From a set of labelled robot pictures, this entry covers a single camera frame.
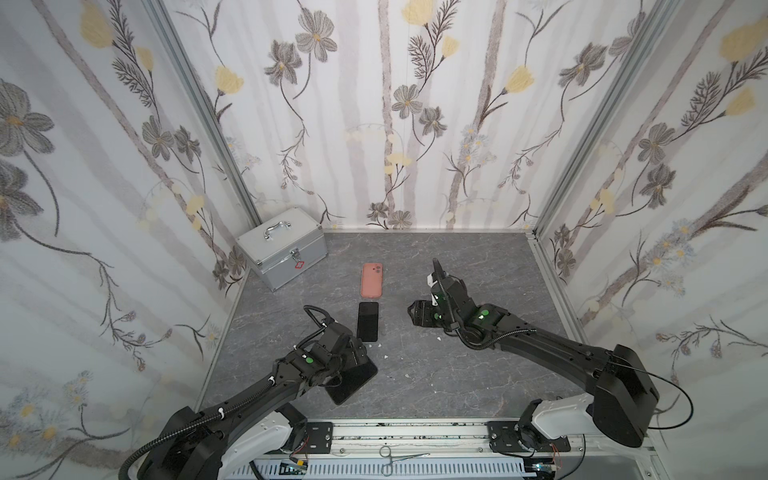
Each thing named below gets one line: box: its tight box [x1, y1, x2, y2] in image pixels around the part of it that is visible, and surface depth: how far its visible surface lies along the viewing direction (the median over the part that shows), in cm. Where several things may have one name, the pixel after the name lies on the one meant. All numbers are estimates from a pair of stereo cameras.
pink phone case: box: [361, 263, 383, 299], surface depth 107 cm
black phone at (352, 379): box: [325, 356, 378, 405], surface depth 84 cm
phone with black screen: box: [357, 302, 379, 342], surface depth 100 cm
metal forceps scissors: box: [379, 445, 431, 477], surface depth 73 cm
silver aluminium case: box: [236, 206, 328, 292], surface depth 101 cm
